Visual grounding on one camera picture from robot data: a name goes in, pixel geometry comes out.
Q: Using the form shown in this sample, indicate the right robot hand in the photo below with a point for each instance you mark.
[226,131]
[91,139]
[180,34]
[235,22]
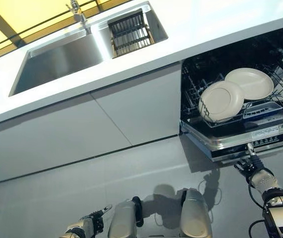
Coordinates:
[263,179]

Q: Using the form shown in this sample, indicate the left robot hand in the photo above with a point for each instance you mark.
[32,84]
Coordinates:
[95,220]

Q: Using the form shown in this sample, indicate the small speckled beige plate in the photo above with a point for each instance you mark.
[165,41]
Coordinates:
[218,101]

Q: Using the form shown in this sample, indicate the large beige plate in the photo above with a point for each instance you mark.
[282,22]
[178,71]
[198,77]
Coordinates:
[253,83]

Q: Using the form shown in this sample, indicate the black left robot foot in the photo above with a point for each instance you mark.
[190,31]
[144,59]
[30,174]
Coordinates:
[137,210]

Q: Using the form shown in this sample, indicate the black robot foot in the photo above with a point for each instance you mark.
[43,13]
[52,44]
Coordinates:
[182,197]
[137,210]

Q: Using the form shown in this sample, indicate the silver right robot leg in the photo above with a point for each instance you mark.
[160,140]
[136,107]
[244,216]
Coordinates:
[196,215]

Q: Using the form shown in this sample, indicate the black right robot foot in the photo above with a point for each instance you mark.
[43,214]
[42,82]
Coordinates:
[182,197]

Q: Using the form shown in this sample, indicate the stainless steel kitchen sink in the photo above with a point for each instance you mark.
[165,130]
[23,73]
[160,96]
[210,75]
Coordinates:
[62,59]

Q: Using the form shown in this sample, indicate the black sink dish rack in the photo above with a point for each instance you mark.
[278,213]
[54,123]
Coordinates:
[131,32]

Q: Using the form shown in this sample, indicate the chrome gooseneck kitchen faucet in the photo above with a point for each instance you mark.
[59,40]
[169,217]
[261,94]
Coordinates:
[78,13]

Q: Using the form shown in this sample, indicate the dark metal window frame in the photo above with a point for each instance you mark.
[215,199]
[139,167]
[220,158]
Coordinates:
[0,19]

